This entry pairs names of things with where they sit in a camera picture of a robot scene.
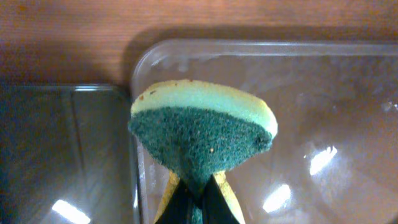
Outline green yellow sponge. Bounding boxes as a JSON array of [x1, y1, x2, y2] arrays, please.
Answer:
[[129, 80, 278, 223]]

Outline large brown tray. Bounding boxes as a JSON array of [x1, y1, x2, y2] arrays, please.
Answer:
[[131, 40, 397, 223]]

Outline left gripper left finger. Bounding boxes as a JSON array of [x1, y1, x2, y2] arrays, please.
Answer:
[[155, 180, 192, 224]]

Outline small black tray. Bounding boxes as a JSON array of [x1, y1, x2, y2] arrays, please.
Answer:
[[1, 84, 141, 223]]

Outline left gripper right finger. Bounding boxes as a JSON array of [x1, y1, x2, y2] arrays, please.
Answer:
[[202, 175, 239, 224]]

